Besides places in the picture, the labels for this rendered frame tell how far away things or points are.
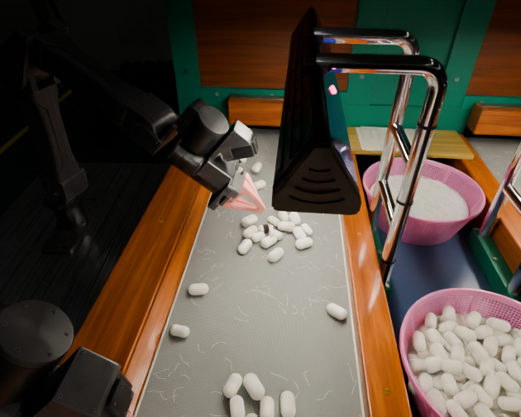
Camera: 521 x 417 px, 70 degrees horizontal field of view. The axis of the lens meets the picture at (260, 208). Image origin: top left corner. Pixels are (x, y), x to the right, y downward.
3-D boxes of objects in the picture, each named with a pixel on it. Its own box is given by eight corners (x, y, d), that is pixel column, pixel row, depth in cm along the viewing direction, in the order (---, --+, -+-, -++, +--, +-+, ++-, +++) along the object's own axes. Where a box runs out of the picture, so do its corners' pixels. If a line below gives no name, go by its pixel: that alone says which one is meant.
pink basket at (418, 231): (427, 274, 78) (442, 239, 72) (334, 211, 95) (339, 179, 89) (492, 224, 90) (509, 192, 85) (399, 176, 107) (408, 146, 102)
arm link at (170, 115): (184, 111, 66) (37, 2, 64) (156, 131, 60) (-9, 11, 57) (163, 156, 74) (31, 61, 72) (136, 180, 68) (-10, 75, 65)
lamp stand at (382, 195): (288, 296, 73) (304, 57, 46) (291, 230, 89) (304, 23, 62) (388, 304, 71) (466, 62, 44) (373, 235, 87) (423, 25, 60)
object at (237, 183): (275, 193, 72) (237, 164, 69) (273, 216, 67) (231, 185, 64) (254, 213, 76) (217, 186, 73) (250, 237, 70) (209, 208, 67)
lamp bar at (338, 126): (271, 213, 35) (272, 141, 30) (290, 42, 84) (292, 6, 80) (359, 218, 34) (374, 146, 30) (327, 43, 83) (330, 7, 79)
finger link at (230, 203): (276, 186, 74) (239, 158, 71) (274, 208, 69) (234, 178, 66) (255, 206, 78) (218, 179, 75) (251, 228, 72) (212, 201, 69)
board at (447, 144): (344, 154, 100) (345, 150, 99) (340, 129, 111) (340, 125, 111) (473, 160, 97) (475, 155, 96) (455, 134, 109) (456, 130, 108)
